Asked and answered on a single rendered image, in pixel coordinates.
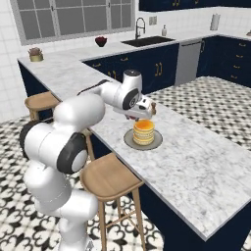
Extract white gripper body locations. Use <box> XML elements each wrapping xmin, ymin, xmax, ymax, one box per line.
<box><xmin>125</xmin><ymin>109</ymin><xmax>154</xmax><ymax>123</ymax></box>

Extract dark blue counter base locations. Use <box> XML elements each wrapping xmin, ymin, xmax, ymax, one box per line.
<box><xmin>18</xmin><ymin>61</ymin><xmax>251</xmax><ymax>251</ymax></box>

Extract dark blue sink cupboards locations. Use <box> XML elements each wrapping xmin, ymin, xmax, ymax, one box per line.
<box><xmin>81</xmin><ymin>42</ymin><xmax>180</xmax><ymax>95</ymax></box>

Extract golden pancake stack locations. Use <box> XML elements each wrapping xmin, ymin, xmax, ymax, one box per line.
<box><xmin>132</xmin><ymin>119</ymin><xmax>156</xmax><ymax>146</ymax></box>

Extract dark red bowl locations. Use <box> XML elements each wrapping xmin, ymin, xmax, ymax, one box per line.
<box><xmin>94</xmin><ymin>35</ymin><xmax>109</xmax><ymax>48</ymax></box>

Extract grey framed window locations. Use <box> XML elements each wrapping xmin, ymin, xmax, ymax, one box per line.
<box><xmin>9</xmin><ymin>0</ymin><xmax>137</xmax><ymax>46</ymax></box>

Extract plant in yellow pot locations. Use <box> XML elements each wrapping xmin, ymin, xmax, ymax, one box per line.
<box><xmin>27</xmin><ymin>46</ymin><xmax>45</xmax><ymax>63</ymax></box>

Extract grey round plate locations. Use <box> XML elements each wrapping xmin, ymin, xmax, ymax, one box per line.
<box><xmin>123</xmin><ymin>127</ymin><xmax>164</xmax><ymax>151</ymax></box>

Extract dark blue drawer cupboards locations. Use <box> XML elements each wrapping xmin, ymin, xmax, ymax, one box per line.
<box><xmin>196</xmin><ymin>34</ymin><xmax>251</xmax><ymax>89</ymax></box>

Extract steel dishwasher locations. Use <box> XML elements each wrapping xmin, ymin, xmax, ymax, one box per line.
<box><xmin>174</xmin><ymin>38</ymin><xmax>203</xmax><ymax>87</ymax></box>

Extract black sink basin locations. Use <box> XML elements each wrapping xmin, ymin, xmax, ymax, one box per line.
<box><xmin>121</xmin><ymin>35</ymin><xmax>176</xmax><ymax>48</ymax></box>

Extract wooden bar stool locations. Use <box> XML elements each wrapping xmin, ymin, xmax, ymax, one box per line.
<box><xmin>24</xmin><ymin>90</ymin><xmax>96</xmax><ymax>162</ymax></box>
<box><xmin>79</xmin><ymin>152</ymin><xmax>147</xmax><ymax>251</ymax></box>

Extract black tap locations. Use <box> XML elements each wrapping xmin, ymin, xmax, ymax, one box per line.
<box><xmin>134</xmin><ymin>17</ymin><xmax>147</xmax><ymax>41</ymax></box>

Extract dark blue wall cupboards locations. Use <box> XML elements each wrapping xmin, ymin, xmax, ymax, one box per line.
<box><xmin>138</xmin><ymin>0</ymin><xmax>251</xmax><ymax>13</ymax></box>

